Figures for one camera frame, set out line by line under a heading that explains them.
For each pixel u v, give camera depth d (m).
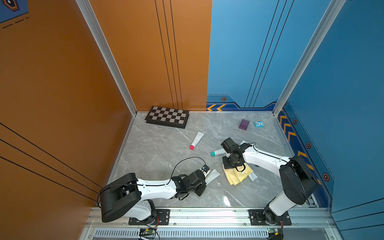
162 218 0.74
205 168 0.74
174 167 0.92
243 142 1.02
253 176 0.86
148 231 0.72
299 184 0.45
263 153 0.56
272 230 0.72
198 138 1.02
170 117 1.12
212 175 0.86
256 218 0.72
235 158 0.65
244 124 1.07
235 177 0.84
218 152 0.93
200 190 0.73
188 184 0.64
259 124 1.12
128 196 0.43
